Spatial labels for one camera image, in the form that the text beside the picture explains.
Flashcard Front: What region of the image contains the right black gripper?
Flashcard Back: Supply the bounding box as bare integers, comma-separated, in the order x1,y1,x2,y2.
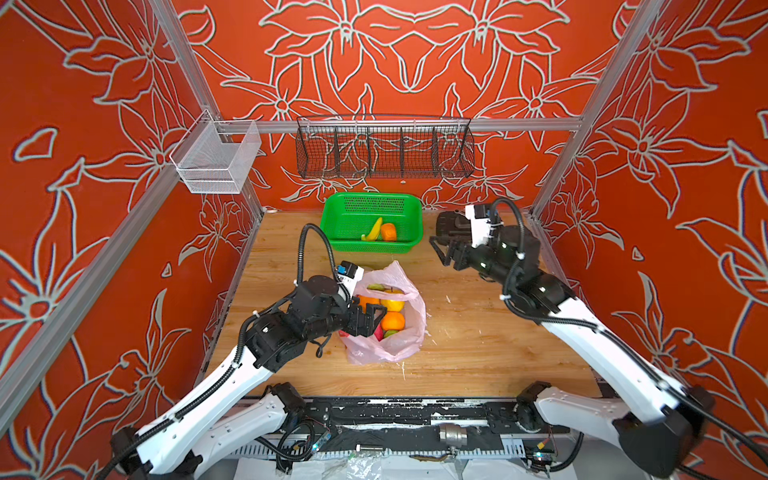
428,227,521,289

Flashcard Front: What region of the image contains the pink plastic bag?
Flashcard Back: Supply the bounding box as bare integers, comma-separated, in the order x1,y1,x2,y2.
340,261,427,365

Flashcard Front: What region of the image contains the orange fruit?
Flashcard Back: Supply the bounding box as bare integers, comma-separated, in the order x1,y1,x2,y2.
380,223,398,242
380,311,406,331
356,295,381,313

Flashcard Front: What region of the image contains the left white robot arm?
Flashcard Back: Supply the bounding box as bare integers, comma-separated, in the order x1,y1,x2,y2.
98,223,385,479

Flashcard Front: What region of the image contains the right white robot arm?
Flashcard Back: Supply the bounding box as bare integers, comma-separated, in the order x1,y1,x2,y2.
429,198,767,478

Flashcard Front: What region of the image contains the yellow apple fruit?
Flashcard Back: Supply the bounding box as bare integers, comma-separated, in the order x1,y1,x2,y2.
367,284,406,312

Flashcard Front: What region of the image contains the black plastic tool case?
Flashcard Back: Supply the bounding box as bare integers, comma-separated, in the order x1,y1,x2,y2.
434,211,475,247

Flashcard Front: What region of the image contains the green plastic basket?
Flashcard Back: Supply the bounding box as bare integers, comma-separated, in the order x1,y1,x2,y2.
320,192,424,254

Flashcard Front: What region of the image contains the yellow banana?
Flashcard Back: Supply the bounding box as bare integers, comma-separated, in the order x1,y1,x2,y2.
361,217,383,242

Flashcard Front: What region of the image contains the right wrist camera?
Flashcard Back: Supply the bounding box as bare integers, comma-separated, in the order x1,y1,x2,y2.
464,204,498,248

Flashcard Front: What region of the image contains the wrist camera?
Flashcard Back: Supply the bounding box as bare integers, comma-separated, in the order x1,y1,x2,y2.
336,261,365,297
464,204,498,248

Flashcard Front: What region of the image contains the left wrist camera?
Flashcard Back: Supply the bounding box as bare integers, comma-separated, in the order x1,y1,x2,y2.
336,261,365,297

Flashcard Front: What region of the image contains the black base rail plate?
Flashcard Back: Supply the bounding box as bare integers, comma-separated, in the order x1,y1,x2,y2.
248,395,571,436

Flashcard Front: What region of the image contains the black wire wall basket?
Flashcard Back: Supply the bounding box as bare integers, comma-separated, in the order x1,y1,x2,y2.
295,114,476,180

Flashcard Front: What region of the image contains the clear plastic wall bin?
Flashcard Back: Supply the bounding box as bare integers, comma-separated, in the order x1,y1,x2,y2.
170,110,262,194

